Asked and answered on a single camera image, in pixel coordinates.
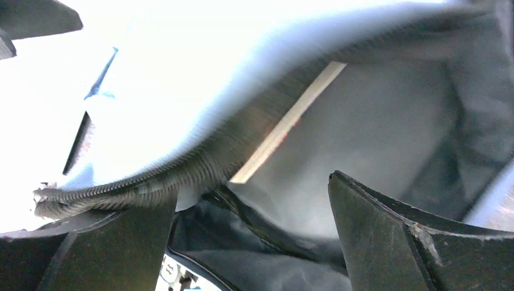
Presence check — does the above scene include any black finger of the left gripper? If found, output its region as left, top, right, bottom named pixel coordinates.
left=1, top=0, right=83, bottom=59

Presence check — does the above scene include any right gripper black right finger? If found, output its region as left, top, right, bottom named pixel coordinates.
left=328, top=171, right=513, bottom=290

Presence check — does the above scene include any blue grey backpack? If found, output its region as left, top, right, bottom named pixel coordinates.
left=35, top=1, right=513, bottom=290

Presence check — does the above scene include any dark Tale of Two Cities book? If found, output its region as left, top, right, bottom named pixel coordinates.
left=230, top=61, right=347, bottom=184

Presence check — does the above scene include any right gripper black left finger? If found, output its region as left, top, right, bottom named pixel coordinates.
left=1, top=206, right=175, bottom=290

